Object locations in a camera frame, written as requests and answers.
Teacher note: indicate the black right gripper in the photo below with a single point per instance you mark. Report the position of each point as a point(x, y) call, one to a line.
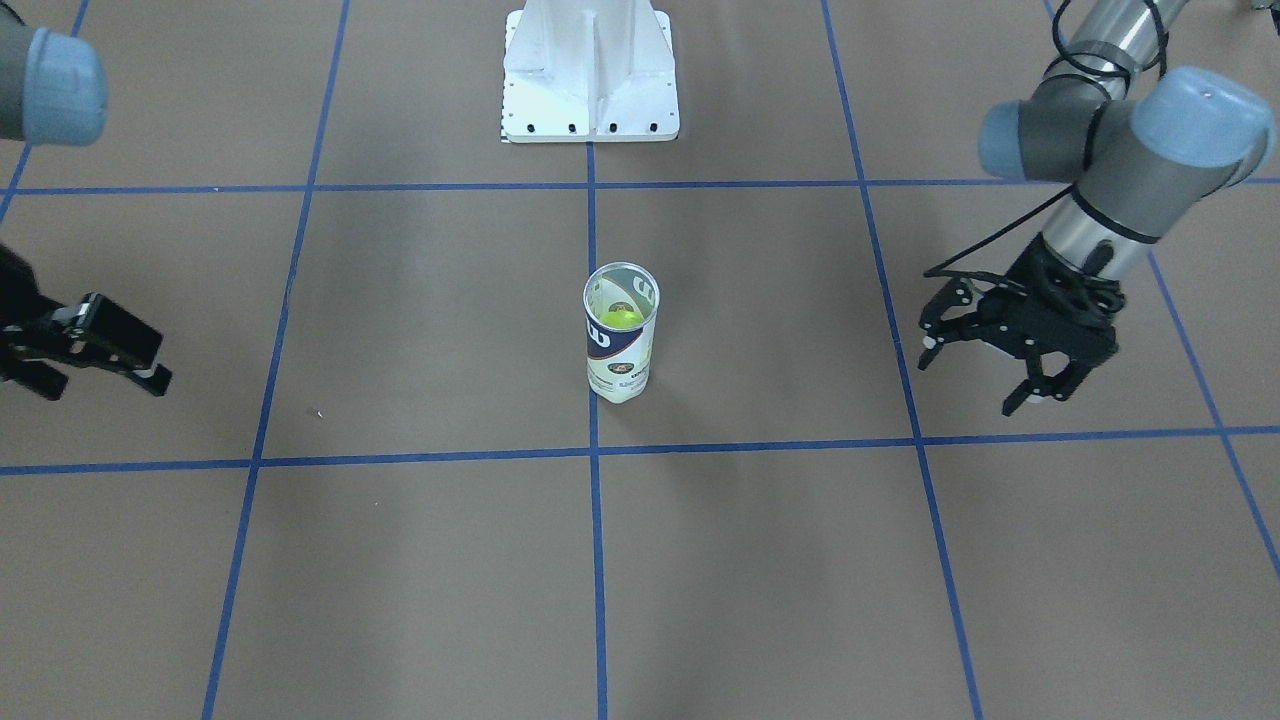
point(22, 300)

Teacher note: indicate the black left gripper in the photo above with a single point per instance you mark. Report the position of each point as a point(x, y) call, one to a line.
point(1037, 275)

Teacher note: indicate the yellow tennis ball with logo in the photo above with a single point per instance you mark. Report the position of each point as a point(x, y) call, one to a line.
point(618, 320)

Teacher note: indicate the clear tennis ball can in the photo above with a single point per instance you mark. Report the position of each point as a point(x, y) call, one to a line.
point(619, 363)

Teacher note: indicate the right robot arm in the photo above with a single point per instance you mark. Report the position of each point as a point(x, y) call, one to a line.
point(55, 92)

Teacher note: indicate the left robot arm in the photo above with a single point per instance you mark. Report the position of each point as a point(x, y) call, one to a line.
point(1135, 144)

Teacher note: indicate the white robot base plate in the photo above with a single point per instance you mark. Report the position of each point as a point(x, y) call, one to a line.
point(589, 72)

